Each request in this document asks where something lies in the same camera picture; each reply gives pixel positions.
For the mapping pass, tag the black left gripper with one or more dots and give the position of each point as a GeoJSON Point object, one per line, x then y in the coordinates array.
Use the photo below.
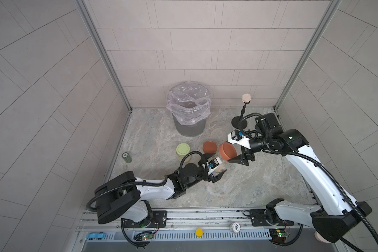
{"type": "Point", "coordinates": [209, 178]}

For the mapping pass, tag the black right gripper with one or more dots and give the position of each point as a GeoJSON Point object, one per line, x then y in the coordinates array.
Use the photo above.
{"type": "Point", "coordinates": [242, 159]}

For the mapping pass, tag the red jar lid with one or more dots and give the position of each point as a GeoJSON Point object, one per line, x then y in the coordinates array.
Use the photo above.
{"type": "Point", "coordinates": [227, 151]}

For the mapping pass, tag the clear rice jar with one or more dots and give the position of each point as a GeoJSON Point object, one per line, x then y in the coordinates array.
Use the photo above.
{"type": "Point", "coordinates": [223, 165]}

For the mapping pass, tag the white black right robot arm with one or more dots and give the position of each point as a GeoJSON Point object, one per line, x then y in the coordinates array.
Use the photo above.
{"type": "Point", "coordinates": [337, 212]}

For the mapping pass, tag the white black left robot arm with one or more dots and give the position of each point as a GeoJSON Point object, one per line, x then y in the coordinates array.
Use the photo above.
{"type": "Point", "coordinates": [127, 196]}

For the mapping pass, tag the red lidded rice jar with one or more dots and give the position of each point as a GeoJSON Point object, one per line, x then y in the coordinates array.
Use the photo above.
{"type": "Point", "coordinates": [210, 147]}

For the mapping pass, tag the green lidded rice jar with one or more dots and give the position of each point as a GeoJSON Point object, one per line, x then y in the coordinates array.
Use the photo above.
{"type": "Point", "coordinates": [182, 150]}

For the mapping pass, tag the black microphone stand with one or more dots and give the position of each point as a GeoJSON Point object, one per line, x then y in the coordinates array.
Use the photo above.
{"type": "Point", "coordinates": [236, 121]}

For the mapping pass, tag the white round knob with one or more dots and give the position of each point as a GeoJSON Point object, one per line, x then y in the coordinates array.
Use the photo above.
{"type": "Point", "coordinates": [235, 227]}

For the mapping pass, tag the clear plastic bin liner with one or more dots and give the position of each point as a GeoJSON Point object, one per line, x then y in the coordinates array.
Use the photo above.
{"type": "Point", "coordinates": [189, 102]}

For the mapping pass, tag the metal mesh waste bin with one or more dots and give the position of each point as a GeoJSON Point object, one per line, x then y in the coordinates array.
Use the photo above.
{"type": "Point", "coordinates": [189, 127]}

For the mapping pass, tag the small green can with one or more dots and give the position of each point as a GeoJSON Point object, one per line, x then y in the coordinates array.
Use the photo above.
{"type": "Point", "coordinates": [127, 157]}

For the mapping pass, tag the right circuit board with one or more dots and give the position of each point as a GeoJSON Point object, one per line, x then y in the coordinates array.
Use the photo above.
{"type": "Point", "coordinates": [279, 236]}

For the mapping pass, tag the circuit board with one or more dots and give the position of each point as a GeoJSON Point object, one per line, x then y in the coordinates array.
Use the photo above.
{"type": "Point", "coordinates": [144, 236]}
{"type": "Point", "coordinates": [279, 236]}

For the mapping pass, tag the left circuit board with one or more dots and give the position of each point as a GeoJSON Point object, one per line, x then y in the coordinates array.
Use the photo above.
{"type": "Point", "coordinates": [144, 236]}

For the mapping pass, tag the pink round pad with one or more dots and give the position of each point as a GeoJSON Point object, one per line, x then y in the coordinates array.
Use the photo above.
{"type": "Point", "coordinates": [320, 238]}

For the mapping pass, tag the blue toy car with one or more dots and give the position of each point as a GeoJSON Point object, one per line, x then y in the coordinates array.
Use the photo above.
{"type": "Point", "coordinates": [96, 236]}

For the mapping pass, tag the aluminium corner profile right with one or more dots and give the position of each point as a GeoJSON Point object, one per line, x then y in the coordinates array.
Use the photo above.
{"type": "Point", "coordinates": [319, 31]}

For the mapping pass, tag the aluminium corner profile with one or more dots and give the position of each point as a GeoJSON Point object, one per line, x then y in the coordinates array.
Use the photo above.
{"type": "Point", "coordinates": [83, 10]}
{"type": "Point", "coordinates": [319, 31]}

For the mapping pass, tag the aluminium corner profile left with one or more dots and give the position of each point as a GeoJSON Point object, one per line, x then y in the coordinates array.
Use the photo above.
{"type": "Point", "coordinates": [83, 10]}

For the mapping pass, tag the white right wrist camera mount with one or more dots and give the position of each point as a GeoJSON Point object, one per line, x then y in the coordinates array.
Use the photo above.
{"type": "Point", "coordinates": [236, 137]}

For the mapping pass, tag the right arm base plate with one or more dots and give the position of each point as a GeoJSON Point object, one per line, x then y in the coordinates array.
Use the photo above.
{"type": "Point", "coordinates": [265, 217]}

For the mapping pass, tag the aluminium rail frame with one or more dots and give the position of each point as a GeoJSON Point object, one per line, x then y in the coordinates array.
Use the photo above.
{"type": "Point", "coordinates": [179, 234]}

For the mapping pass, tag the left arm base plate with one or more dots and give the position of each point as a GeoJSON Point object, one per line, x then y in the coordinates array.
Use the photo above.
{"type": "Point", "coordinates": [157, 219]}

